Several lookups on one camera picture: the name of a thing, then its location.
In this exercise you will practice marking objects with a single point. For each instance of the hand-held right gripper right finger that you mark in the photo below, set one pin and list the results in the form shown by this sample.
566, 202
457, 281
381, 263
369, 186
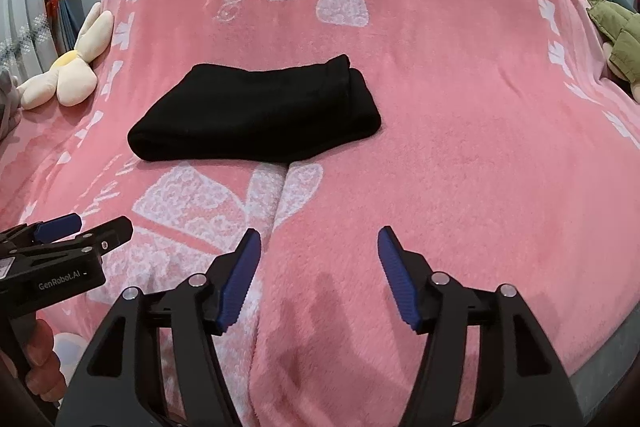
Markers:
400, 277

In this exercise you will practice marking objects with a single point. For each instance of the cream plush toy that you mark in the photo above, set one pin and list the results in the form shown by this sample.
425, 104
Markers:
75, 82

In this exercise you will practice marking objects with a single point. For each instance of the green plush toy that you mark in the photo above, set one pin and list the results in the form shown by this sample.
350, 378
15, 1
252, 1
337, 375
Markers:
620, 37

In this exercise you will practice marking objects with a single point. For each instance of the black pants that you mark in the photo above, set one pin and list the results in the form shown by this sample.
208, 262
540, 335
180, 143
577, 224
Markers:
250, 117

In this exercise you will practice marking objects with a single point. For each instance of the grey bed base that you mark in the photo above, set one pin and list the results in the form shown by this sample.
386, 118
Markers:
605, 377

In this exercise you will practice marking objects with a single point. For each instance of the pink bow-print blanket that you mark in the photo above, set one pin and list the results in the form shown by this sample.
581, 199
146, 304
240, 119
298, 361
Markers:
450, 132

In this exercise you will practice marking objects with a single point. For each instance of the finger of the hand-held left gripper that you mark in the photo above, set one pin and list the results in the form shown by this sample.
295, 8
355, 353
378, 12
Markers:
112, 231
57, 225

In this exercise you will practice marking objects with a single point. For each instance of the grey-blue curtain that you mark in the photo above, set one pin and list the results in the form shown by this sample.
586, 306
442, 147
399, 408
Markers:
30, 17

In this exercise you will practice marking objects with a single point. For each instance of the person's left hand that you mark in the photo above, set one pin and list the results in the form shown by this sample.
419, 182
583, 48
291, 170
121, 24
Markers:
45, 367

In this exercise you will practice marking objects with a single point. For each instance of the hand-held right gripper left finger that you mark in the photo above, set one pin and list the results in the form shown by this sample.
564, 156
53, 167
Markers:
240, 277

